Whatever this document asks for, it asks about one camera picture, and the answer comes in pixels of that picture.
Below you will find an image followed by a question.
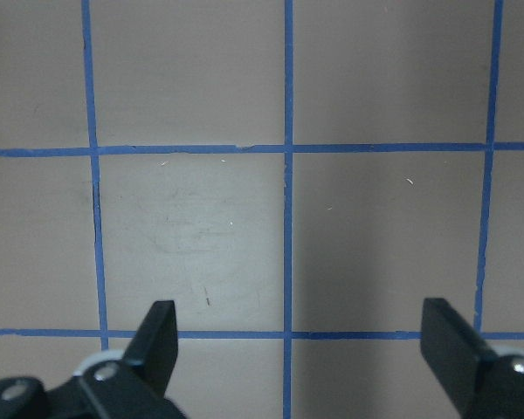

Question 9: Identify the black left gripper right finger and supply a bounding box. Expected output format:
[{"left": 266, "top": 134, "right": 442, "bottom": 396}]
[{"left": 420, "top": 298, "right": 524, "bottom": 418}]

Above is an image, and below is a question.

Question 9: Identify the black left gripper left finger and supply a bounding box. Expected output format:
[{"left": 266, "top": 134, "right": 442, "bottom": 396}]
[{"left": 0, "top": 300, "right": 186, "bottom": 418}]

